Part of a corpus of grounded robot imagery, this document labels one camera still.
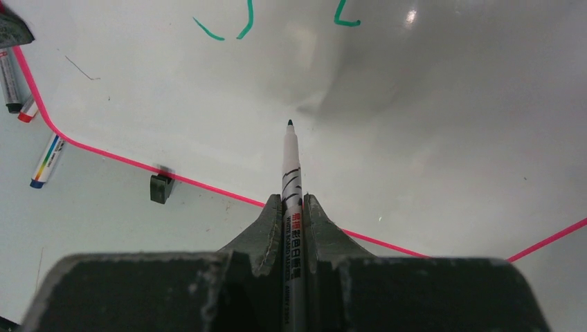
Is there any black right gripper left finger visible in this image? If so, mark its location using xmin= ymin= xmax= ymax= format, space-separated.
xmin=20 ymin=194 xmax=282 ymax=331

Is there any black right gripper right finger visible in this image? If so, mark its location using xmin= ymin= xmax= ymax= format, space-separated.
xmin=303 ymin=194 xmax=550 ymax=331

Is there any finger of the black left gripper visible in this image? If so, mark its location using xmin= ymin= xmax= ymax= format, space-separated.
xmin=1 ymin=12 xmax=35 ymax=48

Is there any green whiteboard marker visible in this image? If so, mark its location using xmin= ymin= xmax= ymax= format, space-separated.
xmin=281 ymin=120 xmax=307 ymax=331

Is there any pink-framed whiteboard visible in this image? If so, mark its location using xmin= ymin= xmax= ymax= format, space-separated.
xmin=3 ymin=1 xmax=586 ymax=257

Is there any black-capped whiteboard marker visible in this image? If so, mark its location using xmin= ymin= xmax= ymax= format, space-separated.
xmin=1 ymin=48 xmax=22 ymax=113

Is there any red-capped whiteboard marker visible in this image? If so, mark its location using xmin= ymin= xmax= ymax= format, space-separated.
xmin=17 ymin=95 xmax=38 ymax=123

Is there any blue-capped whiteboard marker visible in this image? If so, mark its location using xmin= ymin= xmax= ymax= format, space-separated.
xmin=30 ymin=133 xmax=66 ymax=189

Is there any left black board stand clip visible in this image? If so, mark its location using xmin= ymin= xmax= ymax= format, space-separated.
xmin=150 ymin=167 xmax=175 ymax=204

